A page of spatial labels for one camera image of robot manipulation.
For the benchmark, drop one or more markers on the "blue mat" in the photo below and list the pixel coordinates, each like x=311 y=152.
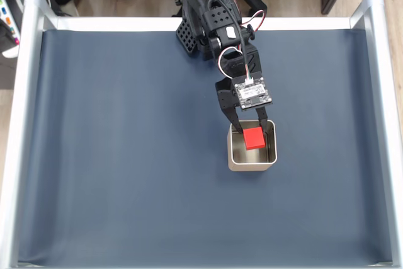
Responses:
x=126 y=155

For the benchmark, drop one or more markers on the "silver aluminium table frame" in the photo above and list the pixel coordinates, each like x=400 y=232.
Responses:
x=28 y=61

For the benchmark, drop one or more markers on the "square metal tin container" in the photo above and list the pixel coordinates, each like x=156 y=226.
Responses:
x=252 y=166

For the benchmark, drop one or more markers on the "bare camera circuit board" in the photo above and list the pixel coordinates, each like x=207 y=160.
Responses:
x=252 y=94

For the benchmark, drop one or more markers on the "white device with coloured buttons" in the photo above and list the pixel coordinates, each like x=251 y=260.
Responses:
x=7 y=29

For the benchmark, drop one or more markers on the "red cube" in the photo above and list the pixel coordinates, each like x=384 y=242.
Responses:
x=253 y=138

